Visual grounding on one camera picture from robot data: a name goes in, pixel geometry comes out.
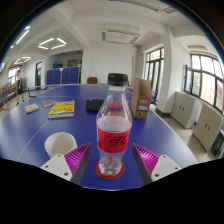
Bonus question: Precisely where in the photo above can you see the wide black-framed window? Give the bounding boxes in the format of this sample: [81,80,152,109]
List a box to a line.
[184,54,224,114]

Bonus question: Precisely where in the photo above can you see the person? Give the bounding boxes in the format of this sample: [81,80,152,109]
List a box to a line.
[15,69,26,107]

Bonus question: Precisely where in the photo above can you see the tall black-framed window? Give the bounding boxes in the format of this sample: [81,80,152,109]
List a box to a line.
[143,47,165,92]

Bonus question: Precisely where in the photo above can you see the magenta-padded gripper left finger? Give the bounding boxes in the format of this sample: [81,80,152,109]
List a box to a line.
[40,142,93,185]

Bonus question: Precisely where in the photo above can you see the flat round red coaster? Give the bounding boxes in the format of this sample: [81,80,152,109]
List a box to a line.
[94,159,126,181]

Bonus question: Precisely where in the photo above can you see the blue partition screens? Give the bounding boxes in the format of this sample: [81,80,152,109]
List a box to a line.
[46,65,81,86]

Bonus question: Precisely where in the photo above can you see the dark wooden door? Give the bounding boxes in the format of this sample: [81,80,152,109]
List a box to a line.
[34,61,43,87]

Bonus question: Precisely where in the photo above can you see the black paddle case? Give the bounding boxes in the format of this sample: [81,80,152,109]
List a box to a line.
[85,98,105,113]

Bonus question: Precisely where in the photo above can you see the black bin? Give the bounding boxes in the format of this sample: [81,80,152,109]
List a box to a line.
[210,128,224,158]

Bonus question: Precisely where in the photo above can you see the ceiling lights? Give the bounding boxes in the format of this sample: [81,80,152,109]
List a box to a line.
[0,25,68,66]

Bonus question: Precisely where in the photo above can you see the clear red-labelled drink bottle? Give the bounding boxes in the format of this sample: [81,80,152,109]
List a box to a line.
[95,72,133,177]

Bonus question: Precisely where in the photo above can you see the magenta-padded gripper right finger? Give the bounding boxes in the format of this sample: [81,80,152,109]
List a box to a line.
[131,142,183,186]

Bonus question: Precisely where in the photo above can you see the beige two-door cabinet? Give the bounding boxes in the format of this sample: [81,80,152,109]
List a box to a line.
[192,103,224,153]
[172,91,203,130]

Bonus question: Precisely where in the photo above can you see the brown cardboard box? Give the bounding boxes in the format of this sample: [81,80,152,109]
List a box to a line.
[130,77,153,120]

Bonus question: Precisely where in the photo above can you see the white mug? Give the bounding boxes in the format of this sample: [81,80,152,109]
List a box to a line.
[44,131,78,159]

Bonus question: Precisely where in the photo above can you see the grey book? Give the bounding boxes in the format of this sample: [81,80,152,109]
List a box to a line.
[39,98,58,109]

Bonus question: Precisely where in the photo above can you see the small yellow and blue book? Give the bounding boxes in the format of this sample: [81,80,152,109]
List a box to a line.
[24,103,40,115]

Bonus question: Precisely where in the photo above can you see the brown armchair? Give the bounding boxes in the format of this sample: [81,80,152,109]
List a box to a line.
[86,76,99,85]

